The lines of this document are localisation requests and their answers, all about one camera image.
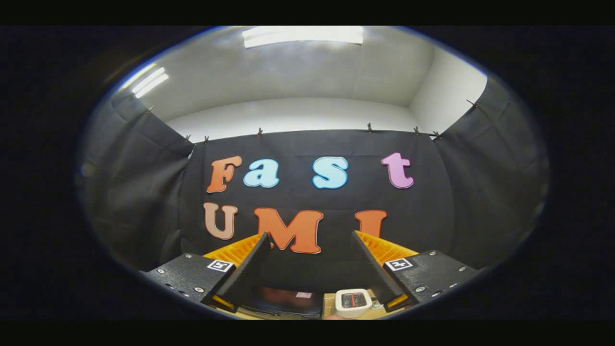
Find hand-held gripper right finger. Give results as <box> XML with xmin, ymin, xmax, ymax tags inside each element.
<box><xmin>351</xmin><ymin>231</ymin><xmax>482</xmax><ymax>313</ymax></box>

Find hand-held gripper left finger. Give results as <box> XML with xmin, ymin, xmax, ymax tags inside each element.
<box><xmin>142</xmin><ymin>233</ymin><xmax>272</xmax><ymax>313</ymax></box>

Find black toaster oven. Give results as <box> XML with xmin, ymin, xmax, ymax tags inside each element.
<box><xmin>239</xmin><ymin>286</ymin><xmax>325</xmax><ymax>319</ymax></box>

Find white pop-up toaster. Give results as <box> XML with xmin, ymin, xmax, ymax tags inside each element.
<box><xmin>334</xmin><ymin>288</ymin><xmax>373</xmax><ymax>319</ymax></box>

